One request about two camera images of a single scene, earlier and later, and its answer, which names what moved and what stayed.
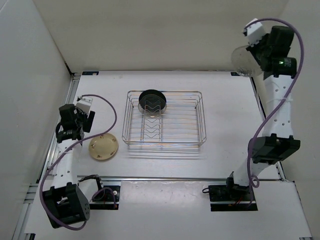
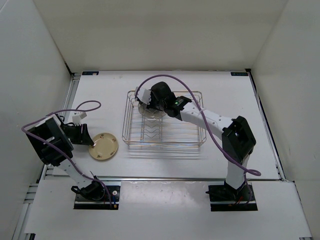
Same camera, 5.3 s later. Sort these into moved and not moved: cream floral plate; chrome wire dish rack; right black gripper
Moved: right black gripper
Not moved: cream floral plate; chrome wire dish rack
